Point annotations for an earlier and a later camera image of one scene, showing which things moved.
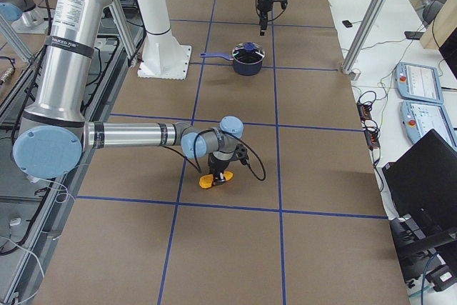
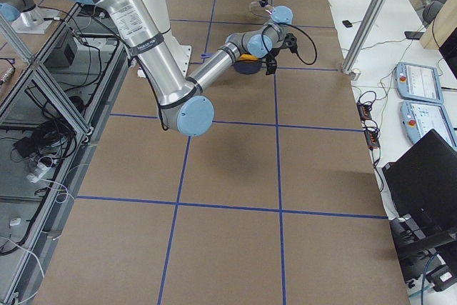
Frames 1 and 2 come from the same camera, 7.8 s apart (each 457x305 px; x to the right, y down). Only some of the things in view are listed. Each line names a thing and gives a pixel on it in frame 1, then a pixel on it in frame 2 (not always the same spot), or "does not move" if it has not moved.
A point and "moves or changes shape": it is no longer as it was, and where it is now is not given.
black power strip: [371, 130] does not move
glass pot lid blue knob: [248, 53] moves or changes shape
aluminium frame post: [374, 16] does not move
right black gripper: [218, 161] to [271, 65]
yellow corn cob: [206, 181] to [248, 56]
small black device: [347, 23] does not move
